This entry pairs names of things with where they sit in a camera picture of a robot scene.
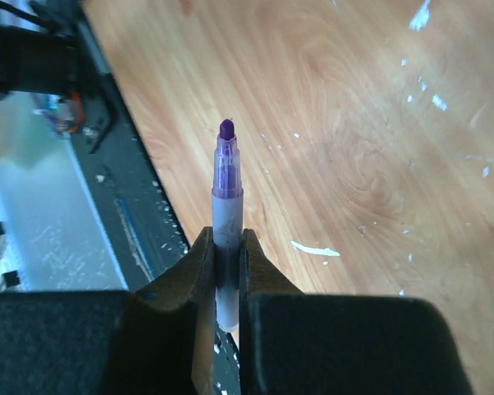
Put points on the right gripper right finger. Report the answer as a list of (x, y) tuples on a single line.
[(297, 343)]

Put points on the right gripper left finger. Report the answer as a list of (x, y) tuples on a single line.
[(157, 340)]

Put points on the purple marker grey body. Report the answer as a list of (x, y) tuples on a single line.
[(227, 225)]

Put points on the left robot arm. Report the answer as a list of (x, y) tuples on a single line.
[(39, 50)]

